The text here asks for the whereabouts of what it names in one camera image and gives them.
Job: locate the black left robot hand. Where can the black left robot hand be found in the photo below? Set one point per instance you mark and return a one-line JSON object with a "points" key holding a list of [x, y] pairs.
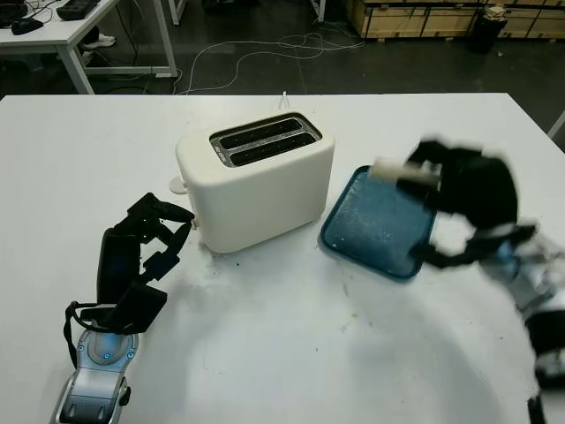
{"points": [[117, 260]]}

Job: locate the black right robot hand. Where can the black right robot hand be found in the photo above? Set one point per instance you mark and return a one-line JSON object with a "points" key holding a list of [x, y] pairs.
{"points": [[485, 190]]}

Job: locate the slice of white bread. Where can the slice of white bread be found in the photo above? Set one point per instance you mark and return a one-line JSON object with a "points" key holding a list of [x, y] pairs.
{"points": [[388, 170]]}

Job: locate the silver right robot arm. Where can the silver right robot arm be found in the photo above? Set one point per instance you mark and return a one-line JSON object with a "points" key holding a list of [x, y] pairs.
{"points": [[543, 287]]}

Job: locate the blue plastic tray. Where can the blue plastic tray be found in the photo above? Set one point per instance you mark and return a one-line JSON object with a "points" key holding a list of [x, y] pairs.
{"points": [[375, 229]]}

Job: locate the cream white two-slot toaster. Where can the cream white two-slot toaster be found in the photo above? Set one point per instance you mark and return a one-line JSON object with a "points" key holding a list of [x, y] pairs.
{"points": [[260, 194]]}

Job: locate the black trash bin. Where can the black trash bin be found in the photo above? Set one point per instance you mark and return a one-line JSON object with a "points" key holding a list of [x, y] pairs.
{"points": [[485, 31]]}

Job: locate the wooden crates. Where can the wooden crates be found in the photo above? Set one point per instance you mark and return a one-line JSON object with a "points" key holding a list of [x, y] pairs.
{"points": [[419, 17]]}

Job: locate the white shoe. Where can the white shoe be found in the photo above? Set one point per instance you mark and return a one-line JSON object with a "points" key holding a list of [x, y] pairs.
{"points": [[99, 40]]}

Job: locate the white office desk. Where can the white office desk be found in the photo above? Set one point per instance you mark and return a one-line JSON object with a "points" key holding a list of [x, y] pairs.
{"points": [[57, 28]]}

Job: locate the black computer mouse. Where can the black computer mouse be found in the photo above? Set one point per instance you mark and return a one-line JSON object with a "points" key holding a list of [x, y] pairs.
{"points": [[26, 25]]}

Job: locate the black electronic meter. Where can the black electronic meter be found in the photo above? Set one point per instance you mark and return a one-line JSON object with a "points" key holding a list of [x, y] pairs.
{"points": [[77, 8]]}

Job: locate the black laptop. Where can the black laptop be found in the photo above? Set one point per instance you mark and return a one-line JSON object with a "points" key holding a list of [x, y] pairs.
{"points": [[11, 11]]}

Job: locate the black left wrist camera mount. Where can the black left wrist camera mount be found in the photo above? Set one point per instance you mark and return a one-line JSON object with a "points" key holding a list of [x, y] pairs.
{"points": [[141, 309]]}

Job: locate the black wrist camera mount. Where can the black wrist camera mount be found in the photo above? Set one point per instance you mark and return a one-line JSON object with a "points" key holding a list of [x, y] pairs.
{"points": [[141, 309], [446, 258]]}

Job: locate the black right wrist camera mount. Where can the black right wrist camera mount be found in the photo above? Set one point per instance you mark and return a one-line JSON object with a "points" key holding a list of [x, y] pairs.
{"points": [[446, 258]]}

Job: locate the white table frame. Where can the white table frame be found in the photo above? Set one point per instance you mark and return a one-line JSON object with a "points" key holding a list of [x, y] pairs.
{"points": [[175, 13]]}

